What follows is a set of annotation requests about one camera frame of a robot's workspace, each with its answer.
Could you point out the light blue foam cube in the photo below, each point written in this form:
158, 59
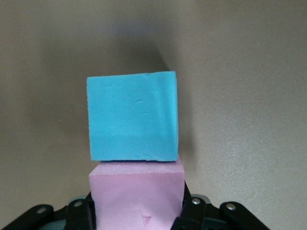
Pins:
132, 115

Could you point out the light pink foam cube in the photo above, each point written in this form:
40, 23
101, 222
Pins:
136, 198

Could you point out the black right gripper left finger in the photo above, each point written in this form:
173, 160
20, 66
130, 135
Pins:
72, 215

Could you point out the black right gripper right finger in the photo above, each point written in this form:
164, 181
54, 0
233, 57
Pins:
204, 215

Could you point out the brown table cover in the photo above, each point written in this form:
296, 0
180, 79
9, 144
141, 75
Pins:
239, 95

